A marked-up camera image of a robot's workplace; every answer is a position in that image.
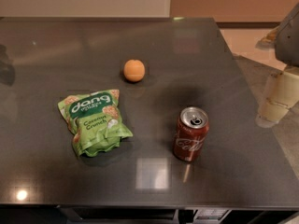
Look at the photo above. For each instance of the red coke can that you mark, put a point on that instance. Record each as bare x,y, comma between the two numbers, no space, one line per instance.
191,132

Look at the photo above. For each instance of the orange fruit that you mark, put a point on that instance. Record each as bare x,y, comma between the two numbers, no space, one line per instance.
134,70

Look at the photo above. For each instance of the green Dang chips bag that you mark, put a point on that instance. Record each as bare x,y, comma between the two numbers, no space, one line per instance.
95,121

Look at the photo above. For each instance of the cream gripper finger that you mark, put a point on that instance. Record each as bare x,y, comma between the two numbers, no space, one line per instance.
268,41
280,94

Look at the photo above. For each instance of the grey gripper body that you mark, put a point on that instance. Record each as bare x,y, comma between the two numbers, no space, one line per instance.
289,39

